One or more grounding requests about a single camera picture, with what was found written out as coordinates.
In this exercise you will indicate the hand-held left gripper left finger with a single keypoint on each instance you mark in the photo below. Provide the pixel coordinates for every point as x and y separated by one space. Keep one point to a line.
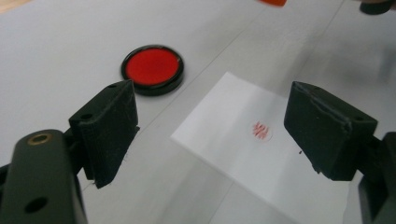
107 130

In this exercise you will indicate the round red ink pad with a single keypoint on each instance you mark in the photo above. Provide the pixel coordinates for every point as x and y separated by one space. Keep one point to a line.
152 67

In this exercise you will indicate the wooden table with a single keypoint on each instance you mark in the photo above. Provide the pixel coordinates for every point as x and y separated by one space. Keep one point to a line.
9 3

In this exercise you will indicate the large white table cover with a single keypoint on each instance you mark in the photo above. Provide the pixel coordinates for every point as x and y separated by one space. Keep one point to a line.
62 46

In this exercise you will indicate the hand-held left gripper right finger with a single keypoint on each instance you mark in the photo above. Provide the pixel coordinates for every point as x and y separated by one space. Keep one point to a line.
330 133

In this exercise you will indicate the orange stamp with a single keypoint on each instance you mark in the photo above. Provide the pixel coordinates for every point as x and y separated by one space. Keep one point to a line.
272 2

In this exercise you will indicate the white paper sheet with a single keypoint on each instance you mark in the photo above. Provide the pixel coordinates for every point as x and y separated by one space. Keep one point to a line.
236 149

